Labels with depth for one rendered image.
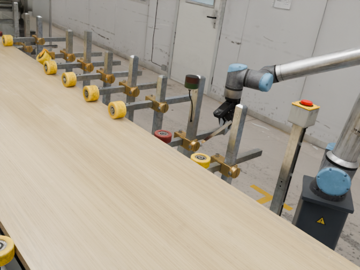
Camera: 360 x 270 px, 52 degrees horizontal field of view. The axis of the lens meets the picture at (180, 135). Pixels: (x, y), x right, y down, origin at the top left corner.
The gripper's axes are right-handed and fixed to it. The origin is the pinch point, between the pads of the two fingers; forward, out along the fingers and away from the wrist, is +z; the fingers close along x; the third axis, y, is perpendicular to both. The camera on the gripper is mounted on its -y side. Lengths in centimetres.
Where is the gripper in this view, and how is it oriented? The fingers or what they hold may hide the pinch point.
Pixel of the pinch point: (223, 133)
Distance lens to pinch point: 195.9
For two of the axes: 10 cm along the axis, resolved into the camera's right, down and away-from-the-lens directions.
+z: -1.2, 9.0, 4.2
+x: -6.5, -3.9, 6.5
